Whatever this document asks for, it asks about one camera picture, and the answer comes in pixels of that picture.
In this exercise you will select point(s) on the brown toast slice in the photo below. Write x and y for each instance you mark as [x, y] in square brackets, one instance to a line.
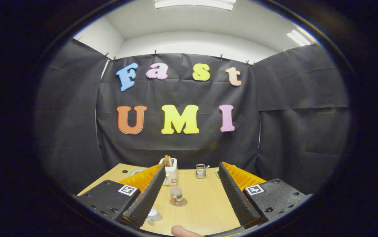
[167, 160]

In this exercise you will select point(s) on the clear plastic juice bottle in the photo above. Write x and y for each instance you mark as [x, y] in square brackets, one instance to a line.
[176, 197]

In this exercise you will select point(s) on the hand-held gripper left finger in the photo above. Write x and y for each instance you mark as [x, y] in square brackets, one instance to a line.
[147, 197]

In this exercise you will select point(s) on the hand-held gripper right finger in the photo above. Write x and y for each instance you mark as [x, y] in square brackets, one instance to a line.
[236, 197]

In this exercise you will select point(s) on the wooden table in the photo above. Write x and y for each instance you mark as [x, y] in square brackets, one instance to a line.
[208, 204]

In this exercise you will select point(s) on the long ceiling light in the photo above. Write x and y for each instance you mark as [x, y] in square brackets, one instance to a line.
[195, 4]

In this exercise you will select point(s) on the white toaster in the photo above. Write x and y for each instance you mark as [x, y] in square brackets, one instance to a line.
[172, 171]

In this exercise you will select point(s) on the pale green plate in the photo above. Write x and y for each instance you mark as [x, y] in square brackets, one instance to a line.
[136, 171]

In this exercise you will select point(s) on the white cup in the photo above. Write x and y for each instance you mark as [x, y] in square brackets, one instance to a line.
[153, 212]

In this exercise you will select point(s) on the small ceiling light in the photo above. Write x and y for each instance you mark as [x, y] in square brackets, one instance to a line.
[298, 37]

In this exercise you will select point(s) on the round brown coaster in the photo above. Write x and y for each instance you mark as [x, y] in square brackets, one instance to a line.
[185, 202]

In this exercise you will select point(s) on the white divided sauce dish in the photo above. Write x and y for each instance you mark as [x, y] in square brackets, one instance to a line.
[217, 172]

